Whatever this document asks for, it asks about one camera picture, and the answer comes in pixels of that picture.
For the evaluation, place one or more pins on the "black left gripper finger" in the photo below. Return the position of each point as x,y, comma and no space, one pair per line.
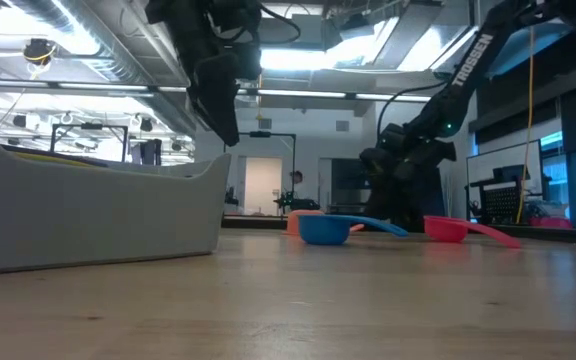
218,100

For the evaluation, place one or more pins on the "red measuring cup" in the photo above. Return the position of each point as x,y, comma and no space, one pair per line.
443,230

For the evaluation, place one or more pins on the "blue measuring cup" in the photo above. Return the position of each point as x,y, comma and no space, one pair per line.
323,230

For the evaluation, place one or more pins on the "orange measuring cup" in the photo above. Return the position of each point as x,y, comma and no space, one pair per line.
293,220

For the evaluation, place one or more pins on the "grey plastic basket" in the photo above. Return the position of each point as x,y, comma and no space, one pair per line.
93,215

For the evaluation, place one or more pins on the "yellow measuring cup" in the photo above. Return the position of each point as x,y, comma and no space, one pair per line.
43,158

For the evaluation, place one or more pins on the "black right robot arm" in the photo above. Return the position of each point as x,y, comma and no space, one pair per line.
473,55

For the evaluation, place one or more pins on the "black cabinet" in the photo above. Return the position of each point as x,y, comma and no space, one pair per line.
348,175

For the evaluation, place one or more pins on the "white door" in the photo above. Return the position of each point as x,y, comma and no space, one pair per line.
260,185

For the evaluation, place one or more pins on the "long ceiling light strip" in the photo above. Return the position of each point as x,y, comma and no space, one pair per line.
318,93

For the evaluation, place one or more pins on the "person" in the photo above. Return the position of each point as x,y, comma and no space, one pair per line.
296,177

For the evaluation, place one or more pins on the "black background robot station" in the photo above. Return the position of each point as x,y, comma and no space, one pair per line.
300,204

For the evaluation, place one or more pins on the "black pegboard equipment cart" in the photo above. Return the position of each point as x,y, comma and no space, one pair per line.
500,202

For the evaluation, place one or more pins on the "pink storage bin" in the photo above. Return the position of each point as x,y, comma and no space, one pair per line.
550,223

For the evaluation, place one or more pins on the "black gantry frame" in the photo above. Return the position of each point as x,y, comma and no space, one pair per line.
90,126
259,134

